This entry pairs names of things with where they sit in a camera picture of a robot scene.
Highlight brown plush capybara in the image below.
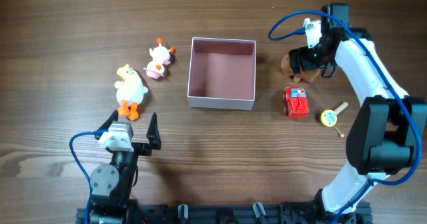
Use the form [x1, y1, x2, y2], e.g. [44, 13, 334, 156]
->
[280, 54, 321, 83]

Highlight white box pink interior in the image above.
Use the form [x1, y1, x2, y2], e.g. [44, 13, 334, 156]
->
[187, 37, 256, 111]

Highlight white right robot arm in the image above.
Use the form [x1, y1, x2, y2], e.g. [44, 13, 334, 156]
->
[285, 3, 426, 223]

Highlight blue right cable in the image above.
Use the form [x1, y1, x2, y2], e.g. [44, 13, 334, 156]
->
[268, 9, 424, 224]

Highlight blue cable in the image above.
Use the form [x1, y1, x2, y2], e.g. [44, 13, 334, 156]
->
[268, 9, 424, 224]
[69, 129, 108, 224]

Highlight red toy fire truck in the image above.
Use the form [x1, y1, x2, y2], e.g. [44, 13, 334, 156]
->
[283, 86, 310, 119]

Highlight yellow toy rattle drum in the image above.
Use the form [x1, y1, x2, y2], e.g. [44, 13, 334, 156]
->
[320, 102, 348, 138]

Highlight pink hat duck toy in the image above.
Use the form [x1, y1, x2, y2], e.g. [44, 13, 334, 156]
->
[143, 38, 175, 79]

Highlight white plush duck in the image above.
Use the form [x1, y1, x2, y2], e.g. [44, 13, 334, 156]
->
[114, 64, 149, 121]

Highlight blue left cable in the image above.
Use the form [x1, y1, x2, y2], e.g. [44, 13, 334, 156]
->
[69, 129, 108, 224]

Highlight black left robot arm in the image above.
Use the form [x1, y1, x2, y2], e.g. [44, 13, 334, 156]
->
[84, 111, 161, 224]

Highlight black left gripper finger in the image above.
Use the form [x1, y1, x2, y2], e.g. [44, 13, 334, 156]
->
[146, 112, 161, 150]
[94, 110, 119, 140]

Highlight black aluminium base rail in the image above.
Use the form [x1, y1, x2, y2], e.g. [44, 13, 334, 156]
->
[75, 202, 373, 224]

